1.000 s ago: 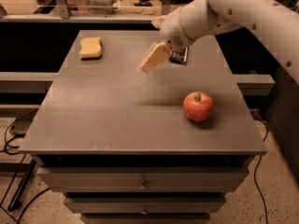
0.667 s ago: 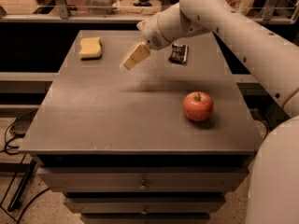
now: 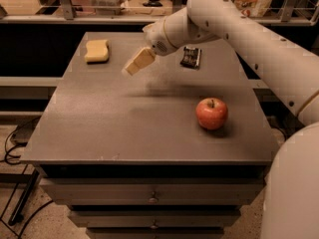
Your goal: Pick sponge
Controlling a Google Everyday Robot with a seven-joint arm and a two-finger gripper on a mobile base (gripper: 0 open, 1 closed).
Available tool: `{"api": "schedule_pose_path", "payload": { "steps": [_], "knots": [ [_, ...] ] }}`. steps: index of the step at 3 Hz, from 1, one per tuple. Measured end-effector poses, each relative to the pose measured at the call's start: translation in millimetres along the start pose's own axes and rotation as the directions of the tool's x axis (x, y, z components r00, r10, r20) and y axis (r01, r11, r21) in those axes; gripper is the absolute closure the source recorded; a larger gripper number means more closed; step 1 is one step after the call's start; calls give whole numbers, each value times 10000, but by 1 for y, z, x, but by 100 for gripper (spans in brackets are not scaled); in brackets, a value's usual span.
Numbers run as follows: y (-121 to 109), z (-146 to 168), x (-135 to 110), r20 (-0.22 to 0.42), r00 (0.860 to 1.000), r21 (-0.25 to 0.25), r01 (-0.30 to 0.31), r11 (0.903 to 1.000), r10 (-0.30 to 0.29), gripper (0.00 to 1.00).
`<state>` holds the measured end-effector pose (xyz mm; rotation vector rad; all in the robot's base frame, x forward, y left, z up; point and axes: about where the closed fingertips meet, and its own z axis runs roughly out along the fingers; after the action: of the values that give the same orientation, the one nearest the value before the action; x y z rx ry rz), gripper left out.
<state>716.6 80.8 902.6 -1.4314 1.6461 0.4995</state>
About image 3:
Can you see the yellow sponge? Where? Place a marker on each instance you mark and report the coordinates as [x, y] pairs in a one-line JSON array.
[[97, 51]]

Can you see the grey power box floor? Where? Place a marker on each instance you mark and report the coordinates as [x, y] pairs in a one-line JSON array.
[[23, 132]]

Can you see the metal shelf rail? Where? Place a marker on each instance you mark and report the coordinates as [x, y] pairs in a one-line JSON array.
[[281, 12]]

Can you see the top drawer with knob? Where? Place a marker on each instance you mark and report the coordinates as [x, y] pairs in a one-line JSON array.
[[151, 192]]

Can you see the red apple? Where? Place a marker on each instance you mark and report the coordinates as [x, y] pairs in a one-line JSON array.
[[211, 113]]

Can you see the black snack packet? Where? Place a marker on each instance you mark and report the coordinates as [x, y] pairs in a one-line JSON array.
[[191, 57]]

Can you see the grey drawer cabinet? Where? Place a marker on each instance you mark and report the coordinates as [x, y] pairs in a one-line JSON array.
[[100, 124]]

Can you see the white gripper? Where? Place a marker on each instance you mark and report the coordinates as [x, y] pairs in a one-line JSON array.
[[156, 37]]

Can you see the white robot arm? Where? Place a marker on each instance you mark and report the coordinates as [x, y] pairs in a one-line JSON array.
[[291, 201]]

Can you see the drawer with knob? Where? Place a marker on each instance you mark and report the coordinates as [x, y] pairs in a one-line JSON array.
[[154, 219], [151, 192]]

